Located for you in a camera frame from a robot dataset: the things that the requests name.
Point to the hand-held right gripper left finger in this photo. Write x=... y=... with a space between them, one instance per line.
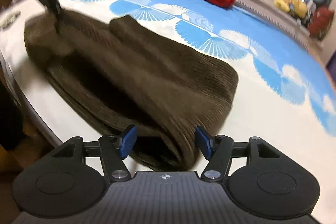
x=130 y=141

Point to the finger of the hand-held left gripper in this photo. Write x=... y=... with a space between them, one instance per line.
x=50 y=1

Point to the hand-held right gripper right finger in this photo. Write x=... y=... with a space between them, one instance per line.
x=204 y=142

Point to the blue shell-print blanket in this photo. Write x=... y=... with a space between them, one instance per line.
x=262 y=108

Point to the yellow plush toy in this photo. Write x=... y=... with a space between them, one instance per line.
x=291 y=2

